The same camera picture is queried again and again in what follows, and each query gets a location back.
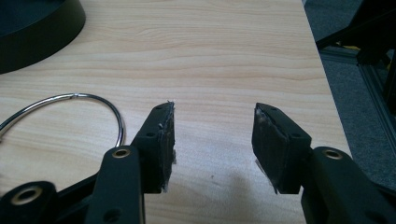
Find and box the black metal frame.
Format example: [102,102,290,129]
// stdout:
[315,0,396,157]

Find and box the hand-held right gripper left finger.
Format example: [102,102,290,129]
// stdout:
[130,100,177,194]

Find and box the black round base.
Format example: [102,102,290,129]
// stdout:
[0,0,87,75]

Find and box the silver metal ring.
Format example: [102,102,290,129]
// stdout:
[0,92,127,148]

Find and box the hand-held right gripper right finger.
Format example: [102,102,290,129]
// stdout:
[251,102,313,195]

